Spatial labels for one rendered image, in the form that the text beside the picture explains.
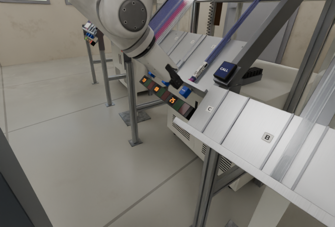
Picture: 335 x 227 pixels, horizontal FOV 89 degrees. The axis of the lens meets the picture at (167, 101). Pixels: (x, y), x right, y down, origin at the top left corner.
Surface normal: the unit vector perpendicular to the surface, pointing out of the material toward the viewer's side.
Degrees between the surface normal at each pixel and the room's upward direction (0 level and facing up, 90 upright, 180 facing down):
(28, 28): 90
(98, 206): 0
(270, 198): 90
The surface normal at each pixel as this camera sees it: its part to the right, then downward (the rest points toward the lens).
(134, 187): 0.03, -0.88
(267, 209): -0.76, 0.29
